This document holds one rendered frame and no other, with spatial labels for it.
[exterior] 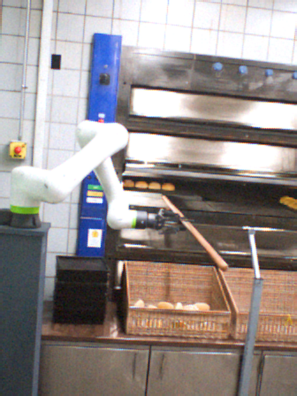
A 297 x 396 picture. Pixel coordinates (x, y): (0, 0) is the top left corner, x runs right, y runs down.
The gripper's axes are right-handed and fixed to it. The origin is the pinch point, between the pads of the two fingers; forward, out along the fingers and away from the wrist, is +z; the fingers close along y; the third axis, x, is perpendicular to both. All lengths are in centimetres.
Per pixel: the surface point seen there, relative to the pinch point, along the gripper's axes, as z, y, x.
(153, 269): -8, 38, -49
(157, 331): -8, 59, -4
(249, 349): 39, 62, 6
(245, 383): 39, 81, 6
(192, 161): 9, -28, -52
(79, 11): -64, -106, -53
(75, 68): -64, -75, -53
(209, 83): 15, -75, -55
